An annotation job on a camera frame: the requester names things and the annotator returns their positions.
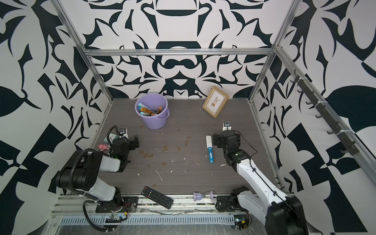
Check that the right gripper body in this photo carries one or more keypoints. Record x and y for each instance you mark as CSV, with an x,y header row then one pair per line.
x,y
224,150

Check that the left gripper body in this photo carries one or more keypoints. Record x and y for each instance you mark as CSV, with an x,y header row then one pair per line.
x,y
128,147

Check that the white blue cleaning brush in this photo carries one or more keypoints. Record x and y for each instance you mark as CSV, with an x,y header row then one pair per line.
x,y
209,147

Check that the yellow scoop trowel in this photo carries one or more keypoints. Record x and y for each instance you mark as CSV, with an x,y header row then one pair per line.
x,y
147,111

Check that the light blue pointed trowel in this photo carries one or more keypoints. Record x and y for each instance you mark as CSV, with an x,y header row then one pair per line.
x,y
142,105

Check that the light blue scoop trowel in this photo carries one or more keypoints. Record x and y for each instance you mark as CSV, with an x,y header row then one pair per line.
x,y
144,113

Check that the light green small trowel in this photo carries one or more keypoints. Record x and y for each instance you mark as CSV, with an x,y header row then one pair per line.
x,y
159,110

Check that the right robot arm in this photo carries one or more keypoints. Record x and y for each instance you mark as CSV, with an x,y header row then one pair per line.
x,y
279,213

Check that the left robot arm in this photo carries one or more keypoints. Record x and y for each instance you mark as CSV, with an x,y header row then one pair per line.
x,y
80,175

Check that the purple plastic bucket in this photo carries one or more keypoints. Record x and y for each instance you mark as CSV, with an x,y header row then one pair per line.
x,y
153,109

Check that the small teal alarm clock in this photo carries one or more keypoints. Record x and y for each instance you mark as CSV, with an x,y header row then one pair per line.
x,y
113,136

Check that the pink toy figure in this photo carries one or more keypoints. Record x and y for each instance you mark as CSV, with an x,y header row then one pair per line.
x,y
104,147

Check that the purple sand timer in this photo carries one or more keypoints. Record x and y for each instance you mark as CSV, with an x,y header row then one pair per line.
x,y
206,195

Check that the black remote control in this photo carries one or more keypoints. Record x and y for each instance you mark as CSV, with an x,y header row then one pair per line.
x,y
157,197

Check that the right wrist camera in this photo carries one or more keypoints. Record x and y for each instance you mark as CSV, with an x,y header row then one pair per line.
x,y
226,126

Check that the wooden picture frame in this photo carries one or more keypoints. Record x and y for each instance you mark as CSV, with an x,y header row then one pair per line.
x,y
215,101

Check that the wall hook rail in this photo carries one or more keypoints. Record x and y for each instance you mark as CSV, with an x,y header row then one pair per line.
x,y
327,113

